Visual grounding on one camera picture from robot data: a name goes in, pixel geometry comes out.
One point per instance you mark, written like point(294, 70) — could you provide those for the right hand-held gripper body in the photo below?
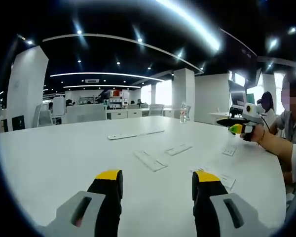
point(252, 112)

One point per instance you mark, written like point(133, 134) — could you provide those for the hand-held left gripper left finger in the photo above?
point(102, 197)

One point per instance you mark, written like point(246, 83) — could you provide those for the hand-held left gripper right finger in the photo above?
point(207, 197)

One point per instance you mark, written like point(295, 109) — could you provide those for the white socket holder cover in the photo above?
point(150, 161)
point(178, 149)
point(227, 181)
point(230, 150)

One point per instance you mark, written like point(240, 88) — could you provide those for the long white socket holder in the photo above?
point(135, 134)

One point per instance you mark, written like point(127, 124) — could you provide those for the person's right hand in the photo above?
point(257, 135)

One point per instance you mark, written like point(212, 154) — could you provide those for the white side desk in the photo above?
point(223, 115)

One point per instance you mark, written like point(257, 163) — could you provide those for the computer monitor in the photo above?
point(238, 98)
point(251, 98)

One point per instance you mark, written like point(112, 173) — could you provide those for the clear plastic water bottle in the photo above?
point(183, 114)

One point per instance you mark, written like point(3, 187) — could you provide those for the white drawer cabinets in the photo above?
point(125, 114)

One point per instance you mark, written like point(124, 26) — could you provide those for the shelf with white boxes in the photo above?
point(118, 99)

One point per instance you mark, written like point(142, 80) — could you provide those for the grey mesh office chair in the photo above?
point(43, 116)

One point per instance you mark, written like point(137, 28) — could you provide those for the white standing board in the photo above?
point(58, 106)

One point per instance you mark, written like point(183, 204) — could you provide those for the black square panel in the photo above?
point(17, 123)

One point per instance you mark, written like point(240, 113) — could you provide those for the ceiling air vent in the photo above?
point(92, 80)

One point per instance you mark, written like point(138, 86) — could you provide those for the long ceiling light strip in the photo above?
point(106, 74)

